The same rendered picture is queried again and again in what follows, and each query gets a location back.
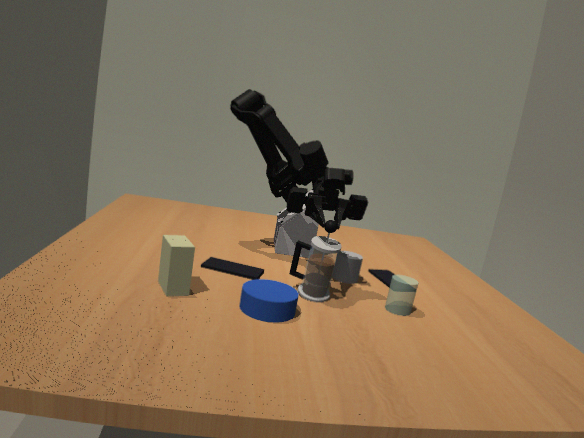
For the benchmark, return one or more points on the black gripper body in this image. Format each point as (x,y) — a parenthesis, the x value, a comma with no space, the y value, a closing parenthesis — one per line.
(330,200)

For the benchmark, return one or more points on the glass french press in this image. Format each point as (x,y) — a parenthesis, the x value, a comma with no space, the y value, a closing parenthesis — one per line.
(320,265)

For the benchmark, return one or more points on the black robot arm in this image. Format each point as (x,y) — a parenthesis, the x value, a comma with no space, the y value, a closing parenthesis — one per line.
(305,162)

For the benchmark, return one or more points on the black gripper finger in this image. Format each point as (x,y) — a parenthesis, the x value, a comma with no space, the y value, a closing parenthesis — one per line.
(314,210)
(342,211)

